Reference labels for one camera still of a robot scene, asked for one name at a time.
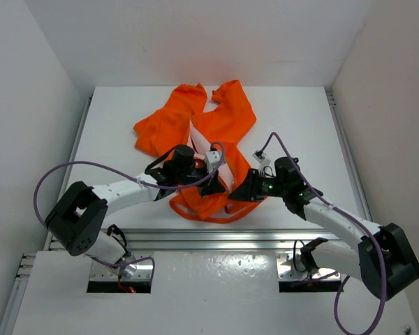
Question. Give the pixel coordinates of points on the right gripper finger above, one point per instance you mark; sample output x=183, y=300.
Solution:
x=250, y=182
x=243, y=194

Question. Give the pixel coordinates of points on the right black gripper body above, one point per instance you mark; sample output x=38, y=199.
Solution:
x=269, y=187

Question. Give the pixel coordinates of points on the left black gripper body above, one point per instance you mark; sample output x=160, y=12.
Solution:
x=195, y=173

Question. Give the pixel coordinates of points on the orange jacket with pink lining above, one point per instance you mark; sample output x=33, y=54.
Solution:
x=192, y=117

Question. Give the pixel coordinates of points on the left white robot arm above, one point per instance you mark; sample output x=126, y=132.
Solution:
x=77, y=218

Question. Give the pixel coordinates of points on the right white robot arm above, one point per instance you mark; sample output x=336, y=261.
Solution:
x=378, y=255

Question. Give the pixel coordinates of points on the white front cover panel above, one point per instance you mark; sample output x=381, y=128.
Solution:
x=192, y=293

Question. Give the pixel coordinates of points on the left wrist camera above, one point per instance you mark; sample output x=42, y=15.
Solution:
x=213, y=159

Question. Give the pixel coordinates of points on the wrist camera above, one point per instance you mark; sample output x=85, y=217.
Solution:
x=262, y=159
x=213, y=159

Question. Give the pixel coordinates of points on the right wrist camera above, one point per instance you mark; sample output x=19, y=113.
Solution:
x=262, y=159

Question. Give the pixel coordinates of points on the aluminium rail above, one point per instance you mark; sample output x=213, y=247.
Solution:
x=219, y=240

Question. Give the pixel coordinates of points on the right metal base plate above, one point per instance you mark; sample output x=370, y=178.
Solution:
x=290, y=269

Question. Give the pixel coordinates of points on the metal base plate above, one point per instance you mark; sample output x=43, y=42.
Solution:
x=290, y=269
x=139, y=272

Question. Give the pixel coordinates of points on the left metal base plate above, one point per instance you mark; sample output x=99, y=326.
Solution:
x=139, y=272

